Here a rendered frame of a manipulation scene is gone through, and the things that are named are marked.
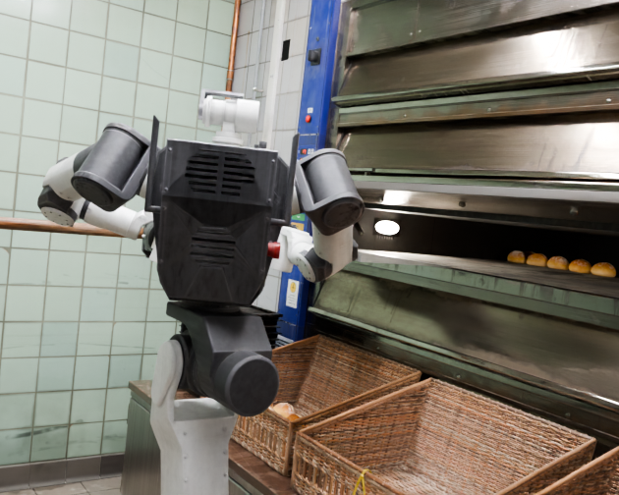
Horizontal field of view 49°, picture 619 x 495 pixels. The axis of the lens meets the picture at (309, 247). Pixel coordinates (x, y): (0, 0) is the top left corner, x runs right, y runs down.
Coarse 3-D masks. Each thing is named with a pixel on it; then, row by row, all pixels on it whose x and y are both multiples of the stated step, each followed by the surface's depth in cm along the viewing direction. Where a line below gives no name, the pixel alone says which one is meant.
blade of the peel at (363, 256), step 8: (360, 256) 193; (368, 256) 194; (376, 256) 196; (384, 256) 198; (392, 256) 231; (408, 264) 203; (416, 264) 205; (424, 264) 207; (432, 264) 209; (440, 264) 216
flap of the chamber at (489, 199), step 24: (360, 192) 227; (384, 192) 214; (408, 192) 203; (432, 192) 192; (456, 192) 184; (480, 192) 177; (504, 192) 171; (528, 192) 165; (552, 192) 160; (576, 192) 155; (600, 192) 150; (552, 216) 179; (576, 216) 171; (600, 216) 163
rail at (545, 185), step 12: (360, 180) 219; (372, 180) 214; (384, 180) 209; (396, 180) 205; (408, 180) 201; (420, 180) 197; (432, 180) 193; (444, 180) 189; (456, 180) 185; (468, 180) 182; (480, 180) 178; (492, 180) 175; (504, 180) 172; (516, 180) 170
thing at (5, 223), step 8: (0, 224) 164; (8, 224) 165; (16, 224) 166; (24, 224) 167; (32, 224) 168; (40, 224) 169; (48, 224) 170; (56, 224) 171; (80, 224) 175; (88, 224) 176; (48, 232) 171; (56, 232) 172; (64, 232) 173; (72, 232) 173; (80, 232) 174; (88, 232) 176; (96, 232) 177; (104, 232) 178; (112, 232) 179
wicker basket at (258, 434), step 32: (320, 352) 251; (352, 352) 238; (288, 384) 249; (320, 384) 245; (352, 384) 233; (384, 384) 220; (256, 416) 200; (320, 416) 190; (256, 448) 199; (288, 448) 185
